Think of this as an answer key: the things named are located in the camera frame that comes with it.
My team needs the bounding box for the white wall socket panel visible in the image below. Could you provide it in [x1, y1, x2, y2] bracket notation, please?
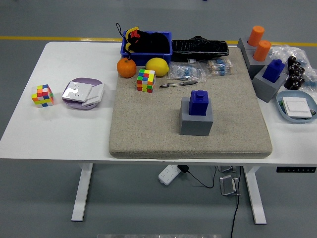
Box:
[62, 81, 93, 103]

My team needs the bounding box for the large metal bracket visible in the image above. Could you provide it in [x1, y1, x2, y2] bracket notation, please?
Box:
[219, 175, 241, 197]

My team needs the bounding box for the white table leg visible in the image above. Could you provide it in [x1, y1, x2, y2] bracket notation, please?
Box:
[71, 163, 94, 222]
[242, 166, 267, 225]

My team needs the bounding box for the light blue plate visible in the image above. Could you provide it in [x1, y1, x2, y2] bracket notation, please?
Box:
[276, 90, 317, 124]

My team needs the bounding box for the black floor cable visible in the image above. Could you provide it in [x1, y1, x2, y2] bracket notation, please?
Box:
[230, 166, 242, 238]

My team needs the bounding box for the colourful puzzle cube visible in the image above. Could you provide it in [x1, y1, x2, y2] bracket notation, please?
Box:
[137, 68, 156, 93]
[31, 84, 54, 109]

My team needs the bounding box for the black table control panel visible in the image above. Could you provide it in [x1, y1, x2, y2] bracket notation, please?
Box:
[276, 167, 317, 174]

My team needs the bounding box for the yellow lemon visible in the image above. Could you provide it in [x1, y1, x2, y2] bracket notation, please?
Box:
[145, 57, 170, 77]

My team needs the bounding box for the black plug with cord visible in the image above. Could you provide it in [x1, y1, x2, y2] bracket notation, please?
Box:
[178, 165, 217, 188]

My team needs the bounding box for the small metal bracket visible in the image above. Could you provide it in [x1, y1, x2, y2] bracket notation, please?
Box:
[217, 165, 236, 173]

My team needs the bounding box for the purple plate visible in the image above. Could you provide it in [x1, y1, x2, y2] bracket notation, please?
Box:
[61, 77, 105, 112]

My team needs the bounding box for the clear bag of blue resistors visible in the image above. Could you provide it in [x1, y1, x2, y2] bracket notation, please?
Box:
[169, 61, 207, 83]

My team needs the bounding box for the white wall switch panel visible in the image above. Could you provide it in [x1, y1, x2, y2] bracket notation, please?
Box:
[81, 83, 105, 107]
[282, 97, 313, 119]

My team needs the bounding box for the black pouch with strap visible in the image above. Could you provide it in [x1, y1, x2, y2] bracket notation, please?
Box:
[116, 22, 171, 60]

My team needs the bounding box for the blue square seal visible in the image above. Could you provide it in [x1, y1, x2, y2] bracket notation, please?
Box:
[263, 59, 285, 84]
[188, 90, 211, 117]

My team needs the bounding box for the crumpled clear plastic bag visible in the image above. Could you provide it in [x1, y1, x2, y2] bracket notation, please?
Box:
[268, 45, 317, 89]

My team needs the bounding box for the grey seal holder block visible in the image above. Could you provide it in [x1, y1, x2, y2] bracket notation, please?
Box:
[253, 64, 288, 104]
[244, 48, 270, 80]
[180, 97, 214, 136]
[237, 37, 257, 53]

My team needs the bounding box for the clear silver pen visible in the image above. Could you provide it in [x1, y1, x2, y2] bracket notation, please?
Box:
[159, 80, 199, 88]

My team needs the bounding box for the black keyboard in plastic wrap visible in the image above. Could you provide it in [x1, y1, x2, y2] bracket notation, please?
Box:
[171, 36, 230, 62]

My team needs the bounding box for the orange fruit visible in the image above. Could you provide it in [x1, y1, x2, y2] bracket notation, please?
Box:
[116, 57, 137, 79]

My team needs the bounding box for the grey-brown mat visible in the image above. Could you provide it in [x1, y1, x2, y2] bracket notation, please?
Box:
[108, 47, 273, 159]

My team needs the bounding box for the blue plastic bin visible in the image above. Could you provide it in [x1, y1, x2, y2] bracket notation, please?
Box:
[120, 31, 173, 66]

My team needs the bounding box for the white power strip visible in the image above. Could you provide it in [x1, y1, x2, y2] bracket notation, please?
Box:
[158, 164, 181, 185]

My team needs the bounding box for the orange cylinder seal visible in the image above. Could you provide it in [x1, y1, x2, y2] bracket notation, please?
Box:
[252, 40, 272, 62]
[247, 25, 265, 47]

